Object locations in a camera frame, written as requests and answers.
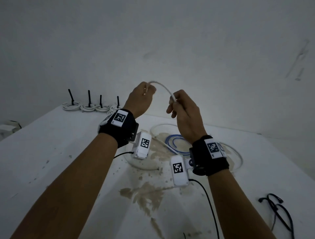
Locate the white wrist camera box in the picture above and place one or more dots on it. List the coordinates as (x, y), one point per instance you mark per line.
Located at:
(141, 152)
(179, 178)

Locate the person's left forearm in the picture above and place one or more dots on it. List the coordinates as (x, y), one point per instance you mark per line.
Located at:
(69, 192)

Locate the black cable ties bunch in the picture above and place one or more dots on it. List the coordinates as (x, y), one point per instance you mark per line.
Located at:
(278, 209)

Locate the white checkered marker tag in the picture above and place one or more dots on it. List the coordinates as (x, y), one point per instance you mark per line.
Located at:
(213, 147)
(120, 117)

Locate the person's right hand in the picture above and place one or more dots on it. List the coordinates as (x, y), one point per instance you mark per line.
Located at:
(189, 118)

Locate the person's right forearm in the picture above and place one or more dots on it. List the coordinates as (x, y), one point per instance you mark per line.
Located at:
(236, 209)

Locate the person's left hand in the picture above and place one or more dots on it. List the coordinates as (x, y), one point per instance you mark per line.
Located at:
(137, 101)

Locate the white power adapter box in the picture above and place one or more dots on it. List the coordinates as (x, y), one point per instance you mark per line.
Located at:
(7, 128)

